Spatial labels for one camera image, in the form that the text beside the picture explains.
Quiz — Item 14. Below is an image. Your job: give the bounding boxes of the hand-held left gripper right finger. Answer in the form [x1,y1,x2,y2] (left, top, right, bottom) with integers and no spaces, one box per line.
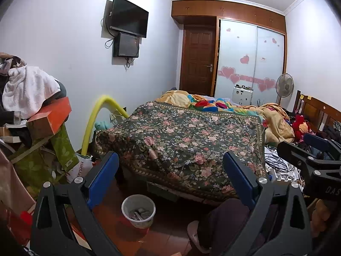
[221,151,312,256]

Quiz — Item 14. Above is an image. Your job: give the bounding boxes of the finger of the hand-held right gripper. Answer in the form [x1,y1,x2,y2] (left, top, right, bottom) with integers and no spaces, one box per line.
[277,141,341,190]
[304,133,341,163]

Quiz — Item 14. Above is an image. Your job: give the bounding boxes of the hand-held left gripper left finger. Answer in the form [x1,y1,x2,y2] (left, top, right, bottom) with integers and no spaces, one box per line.
[30,151,123,256]

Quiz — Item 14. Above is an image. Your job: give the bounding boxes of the white plastic bucket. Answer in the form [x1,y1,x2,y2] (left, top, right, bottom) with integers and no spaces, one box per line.
[122,194,156,229]

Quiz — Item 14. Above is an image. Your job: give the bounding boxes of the red plush toy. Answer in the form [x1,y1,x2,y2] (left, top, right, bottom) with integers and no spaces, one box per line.
[292,115,311,139]

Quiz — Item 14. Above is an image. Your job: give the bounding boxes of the white plastic bag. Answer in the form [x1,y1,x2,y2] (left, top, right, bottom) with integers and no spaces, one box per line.
[66,153,94,184]

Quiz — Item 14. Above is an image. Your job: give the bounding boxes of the wooden headboard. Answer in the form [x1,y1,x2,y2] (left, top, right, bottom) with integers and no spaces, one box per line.
[293,90,341,136]

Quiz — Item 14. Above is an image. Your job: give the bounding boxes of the yellow blanket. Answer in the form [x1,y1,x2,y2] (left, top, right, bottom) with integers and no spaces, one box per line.
[156,90,295,144]

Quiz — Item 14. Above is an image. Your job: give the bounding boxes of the person's dark trouser leg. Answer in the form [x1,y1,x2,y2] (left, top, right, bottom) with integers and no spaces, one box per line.
[197,197,267,250]

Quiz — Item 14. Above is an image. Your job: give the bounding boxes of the green leaf-print bag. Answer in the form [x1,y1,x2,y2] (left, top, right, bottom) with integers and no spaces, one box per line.
[11,124,79,192]

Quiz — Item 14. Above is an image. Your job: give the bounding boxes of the yellow foam tube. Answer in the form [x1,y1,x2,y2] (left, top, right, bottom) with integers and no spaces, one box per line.
[81,95,130,156]

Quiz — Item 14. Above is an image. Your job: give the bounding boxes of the dark floral blanket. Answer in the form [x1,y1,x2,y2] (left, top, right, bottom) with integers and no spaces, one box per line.
[94,101,267,202]

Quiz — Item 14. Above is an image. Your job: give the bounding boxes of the standing fan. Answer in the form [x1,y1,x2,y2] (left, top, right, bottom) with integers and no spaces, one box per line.
[276,73,294,104]

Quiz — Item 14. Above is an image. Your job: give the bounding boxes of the pink slipper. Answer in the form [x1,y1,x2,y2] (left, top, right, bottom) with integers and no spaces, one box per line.
[186,220,211,254]

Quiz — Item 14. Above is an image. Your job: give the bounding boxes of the multicolour quilt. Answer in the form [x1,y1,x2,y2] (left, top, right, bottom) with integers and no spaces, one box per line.
[190,97,235,111]

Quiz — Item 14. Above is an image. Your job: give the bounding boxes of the orange box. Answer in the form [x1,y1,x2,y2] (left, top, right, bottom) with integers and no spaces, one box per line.
[27,97,72,139]

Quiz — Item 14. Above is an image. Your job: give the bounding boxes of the white device box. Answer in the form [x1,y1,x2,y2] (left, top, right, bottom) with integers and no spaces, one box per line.
[233,85,253,106]

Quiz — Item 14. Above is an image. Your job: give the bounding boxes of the pink board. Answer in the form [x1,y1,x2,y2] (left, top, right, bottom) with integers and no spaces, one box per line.
[0,149,36,215]

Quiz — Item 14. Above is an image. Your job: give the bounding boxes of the dark grey garment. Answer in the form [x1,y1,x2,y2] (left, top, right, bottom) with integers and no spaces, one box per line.
[45,81,67,104]

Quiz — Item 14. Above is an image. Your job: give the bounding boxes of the red patterned box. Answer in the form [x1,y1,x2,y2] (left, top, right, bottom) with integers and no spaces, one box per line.
[8,211,33,246]

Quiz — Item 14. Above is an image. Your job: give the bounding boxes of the white towel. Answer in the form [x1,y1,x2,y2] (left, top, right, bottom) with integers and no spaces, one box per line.
[1,66,61,119]

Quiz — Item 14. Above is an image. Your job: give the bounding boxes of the frosted sliding wardrobe doors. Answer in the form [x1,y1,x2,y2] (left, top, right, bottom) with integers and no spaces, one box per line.
[214,19,287,104]

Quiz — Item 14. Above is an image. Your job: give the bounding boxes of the brown wooden door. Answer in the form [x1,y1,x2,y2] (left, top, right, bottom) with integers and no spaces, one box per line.
[180,24,217,96]

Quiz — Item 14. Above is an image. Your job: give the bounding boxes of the wooden overhead cabinet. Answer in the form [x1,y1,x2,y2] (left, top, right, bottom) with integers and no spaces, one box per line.
[171,0,287,34]

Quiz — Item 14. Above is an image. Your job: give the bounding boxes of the small wall monitor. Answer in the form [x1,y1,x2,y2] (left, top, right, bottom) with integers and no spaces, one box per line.
[113,32,140,58]

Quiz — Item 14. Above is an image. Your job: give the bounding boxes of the wall-mounted television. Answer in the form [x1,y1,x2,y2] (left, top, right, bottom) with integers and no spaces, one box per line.
[110,0,149,38]

